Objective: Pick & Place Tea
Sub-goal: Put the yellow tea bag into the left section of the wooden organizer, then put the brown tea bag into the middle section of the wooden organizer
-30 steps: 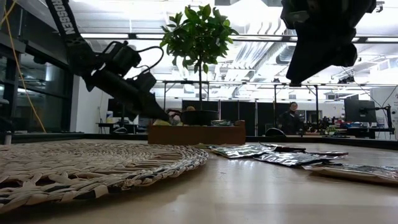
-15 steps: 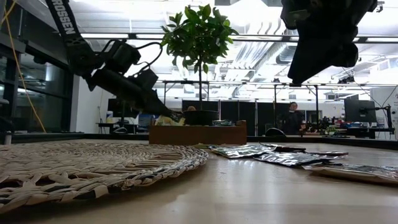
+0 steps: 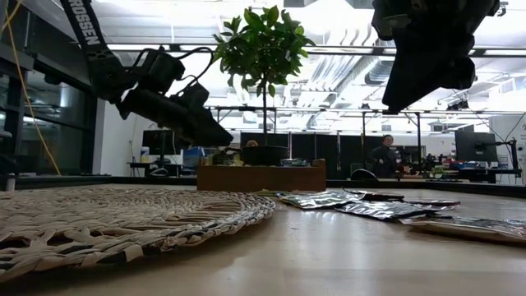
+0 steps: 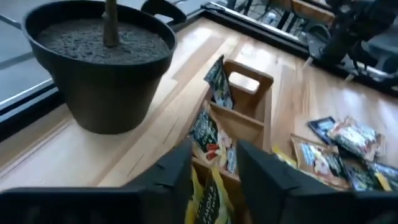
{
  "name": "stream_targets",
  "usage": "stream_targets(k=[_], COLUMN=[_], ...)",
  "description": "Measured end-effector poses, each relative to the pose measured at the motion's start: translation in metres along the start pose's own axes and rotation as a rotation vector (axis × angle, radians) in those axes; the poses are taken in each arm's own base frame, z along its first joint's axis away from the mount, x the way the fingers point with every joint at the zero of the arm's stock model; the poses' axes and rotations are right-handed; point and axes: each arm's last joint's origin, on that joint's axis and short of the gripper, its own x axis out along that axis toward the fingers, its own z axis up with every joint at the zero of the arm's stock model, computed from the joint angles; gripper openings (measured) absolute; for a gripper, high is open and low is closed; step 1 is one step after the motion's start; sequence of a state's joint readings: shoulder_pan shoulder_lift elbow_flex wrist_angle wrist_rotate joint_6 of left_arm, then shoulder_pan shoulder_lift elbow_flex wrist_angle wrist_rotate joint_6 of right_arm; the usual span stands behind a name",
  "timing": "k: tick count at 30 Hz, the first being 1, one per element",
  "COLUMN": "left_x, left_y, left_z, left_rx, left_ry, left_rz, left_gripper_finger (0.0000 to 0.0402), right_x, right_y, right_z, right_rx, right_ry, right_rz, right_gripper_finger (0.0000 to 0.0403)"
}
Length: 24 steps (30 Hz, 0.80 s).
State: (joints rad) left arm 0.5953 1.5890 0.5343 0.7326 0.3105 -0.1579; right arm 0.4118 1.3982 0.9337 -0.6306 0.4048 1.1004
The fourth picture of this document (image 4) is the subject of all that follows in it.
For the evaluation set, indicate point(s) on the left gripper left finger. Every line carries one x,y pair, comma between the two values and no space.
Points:
124,205

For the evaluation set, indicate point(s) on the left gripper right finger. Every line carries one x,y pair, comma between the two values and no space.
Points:
295,205

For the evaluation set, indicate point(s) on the yellow black tea packets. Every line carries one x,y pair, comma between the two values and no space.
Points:
205,133

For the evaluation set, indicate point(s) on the wooden three-compartment box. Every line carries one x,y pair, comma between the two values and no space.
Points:
248,127

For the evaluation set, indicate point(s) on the green plant in black pot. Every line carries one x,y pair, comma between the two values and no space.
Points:
102,99

